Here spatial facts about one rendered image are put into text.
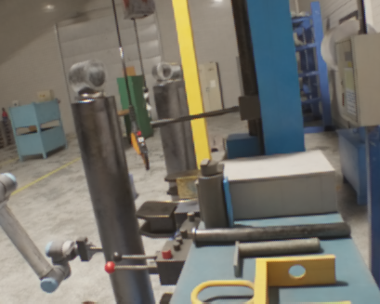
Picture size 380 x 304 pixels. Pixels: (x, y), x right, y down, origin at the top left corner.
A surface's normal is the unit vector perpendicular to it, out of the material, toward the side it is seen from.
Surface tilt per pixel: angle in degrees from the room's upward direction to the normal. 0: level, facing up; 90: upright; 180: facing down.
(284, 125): 90
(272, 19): 90
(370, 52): 90
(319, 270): 90
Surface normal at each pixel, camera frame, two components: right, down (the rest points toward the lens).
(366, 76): -0.20, 0.19
